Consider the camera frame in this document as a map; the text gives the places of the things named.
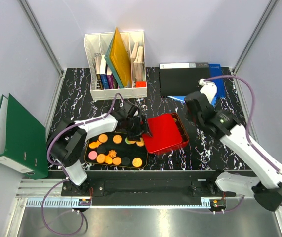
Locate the small fish cookie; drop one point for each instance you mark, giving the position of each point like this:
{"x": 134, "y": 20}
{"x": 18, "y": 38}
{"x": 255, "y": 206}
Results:
{"x": 108, "y": 160}

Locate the yellow teal book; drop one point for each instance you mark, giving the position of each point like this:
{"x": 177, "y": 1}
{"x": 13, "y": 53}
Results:
{"x": 117, "y": 59}

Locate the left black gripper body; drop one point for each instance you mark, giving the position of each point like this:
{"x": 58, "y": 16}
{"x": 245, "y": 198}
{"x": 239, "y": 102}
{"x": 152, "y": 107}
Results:
{"x": 133, "y": 122}

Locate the white file organizer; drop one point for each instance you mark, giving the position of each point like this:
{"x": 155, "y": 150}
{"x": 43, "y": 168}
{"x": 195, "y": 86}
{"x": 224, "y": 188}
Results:
{"x": 103, "y": 85}

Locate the fish shaped cookie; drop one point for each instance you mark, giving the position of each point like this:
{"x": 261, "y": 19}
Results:
{"x": 94, "y": 145}

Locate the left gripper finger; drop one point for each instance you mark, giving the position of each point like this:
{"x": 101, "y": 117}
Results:
{"x": 144, "y": 126}
{"x": 134, "y": 135}

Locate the swirl meringue cookie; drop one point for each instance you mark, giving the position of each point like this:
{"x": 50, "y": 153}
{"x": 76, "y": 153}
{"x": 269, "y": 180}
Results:
{"x": 112, "y": 153}

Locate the pink sandwich cookie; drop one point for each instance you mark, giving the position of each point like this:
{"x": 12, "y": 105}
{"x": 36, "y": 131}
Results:
{"x": 92, "y": 155}

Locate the lower round biscuit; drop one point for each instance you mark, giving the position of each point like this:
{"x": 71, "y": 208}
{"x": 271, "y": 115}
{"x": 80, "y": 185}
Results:
{"x": 101, "y": 158}

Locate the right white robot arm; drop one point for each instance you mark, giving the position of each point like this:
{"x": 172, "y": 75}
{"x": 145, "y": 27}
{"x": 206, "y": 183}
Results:
{"x": 266, "y": 186}

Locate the red tin lid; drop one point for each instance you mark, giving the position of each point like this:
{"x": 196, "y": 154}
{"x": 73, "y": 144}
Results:
{"x": 149, "y": 141}

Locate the far right round biscuit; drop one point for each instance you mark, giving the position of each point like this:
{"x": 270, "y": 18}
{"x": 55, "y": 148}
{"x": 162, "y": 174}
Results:
{"x": 140, "y": 143}

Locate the black cookie tray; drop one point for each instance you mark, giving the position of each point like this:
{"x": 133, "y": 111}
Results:
{"x": 115, "y": 149}

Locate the black sandwich cookie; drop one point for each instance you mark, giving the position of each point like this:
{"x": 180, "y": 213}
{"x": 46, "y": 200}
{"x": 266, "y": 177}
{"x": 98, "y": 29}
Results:
{"x": 125, "y": 161}
{"x": 101, "y": 149}

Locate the black folder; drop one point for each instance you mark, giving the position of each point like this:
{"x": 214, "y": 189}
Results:
{"x": 181, "y": 79}

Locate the round biscuit behind green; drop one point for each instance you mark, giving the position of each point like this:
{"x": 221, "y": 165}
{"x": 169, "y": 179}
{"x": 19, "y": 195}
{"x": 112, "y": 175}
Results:
{"x": 117, "y": 139}

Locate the light blue folder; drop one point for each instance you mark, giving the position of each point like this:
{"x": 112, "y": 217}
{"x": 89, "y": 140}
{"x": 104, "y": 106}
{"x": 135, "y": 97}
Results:
{"x": 178, "y": 98}

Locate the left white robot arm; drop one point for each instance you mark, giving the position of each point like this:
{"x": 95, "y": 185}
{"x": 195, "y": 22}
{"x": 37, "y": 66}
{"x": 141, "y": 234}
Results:
{"x": 65, "y": 145}

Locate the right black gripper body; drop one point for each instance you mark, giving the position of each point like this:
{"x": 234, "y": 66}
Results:
{"x": 197, "y": 122}

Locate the orange small box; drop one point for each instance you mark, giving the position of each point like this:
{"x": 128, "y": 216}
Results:
{"x": 140, "y": 84}

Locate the large round biscuit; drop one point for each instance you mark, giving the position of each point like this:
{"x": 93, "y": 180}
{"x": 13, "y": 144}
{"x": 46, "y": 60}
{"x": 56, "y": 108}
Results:
{"x": 103, "y": 138}

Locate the green ring binder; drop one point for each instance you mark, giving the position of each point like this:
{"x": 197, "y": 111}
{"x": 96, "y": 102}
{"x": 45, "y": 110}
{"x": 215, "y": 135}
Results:
{"x": 22, "y": 140}

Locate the corner round biscuit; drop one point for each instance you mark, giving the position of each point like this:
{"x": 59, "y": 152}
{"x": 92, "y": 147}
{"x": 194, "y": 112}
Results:
{"x": 137, "y": 162}

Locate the red tin box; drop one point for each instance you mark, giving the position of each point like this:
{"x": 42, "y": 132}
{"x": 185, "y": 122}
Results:
{"x": 170, "y": 135}

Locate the plain round orange cookie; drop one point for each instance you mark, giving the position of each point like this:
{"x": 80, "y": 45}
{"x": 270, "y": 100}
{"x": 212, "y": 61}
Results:
{"x": 116, "y": 161}

